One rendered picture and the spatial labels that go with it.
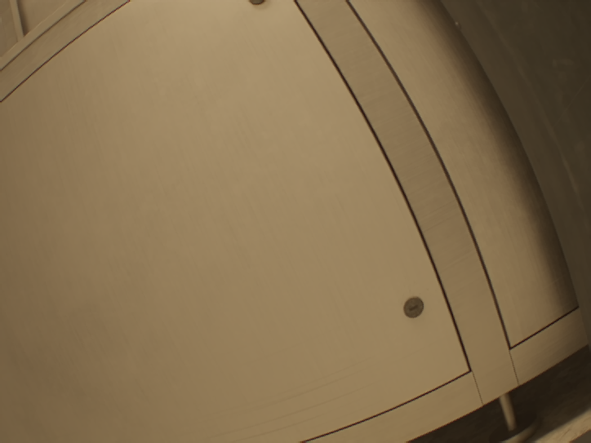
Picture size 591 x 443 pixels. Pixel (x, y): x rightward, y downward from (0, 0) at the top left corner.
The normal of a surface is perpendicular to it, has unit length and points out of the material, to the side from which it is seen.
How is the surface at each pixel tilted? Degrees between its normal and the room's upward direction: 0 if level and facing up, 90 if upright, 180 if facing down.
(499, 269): 90
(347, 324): 90
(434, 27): 90
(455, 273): 90
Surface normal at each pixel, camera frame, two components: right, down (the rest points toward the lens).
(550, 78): -0.17, 0.01
